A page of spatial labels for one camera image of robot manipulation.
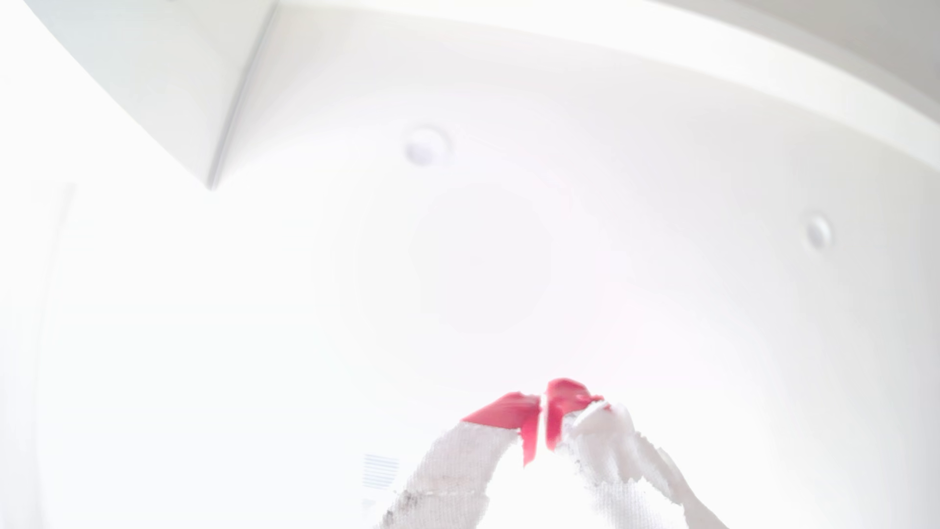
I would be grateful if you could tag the round recessed ceiling light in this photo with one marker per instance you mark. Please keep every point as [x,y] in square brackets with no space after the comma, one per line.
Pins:
[426,145]
[817,232]

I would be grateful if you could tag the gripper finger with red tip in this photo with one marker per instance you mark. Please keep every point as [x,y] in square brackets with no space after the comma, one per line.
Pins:
[448,470]
[617,455]

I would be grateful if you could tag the white vent grille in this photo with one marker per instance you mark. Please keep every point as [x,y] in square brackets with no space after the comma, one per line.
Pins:
[380,472]

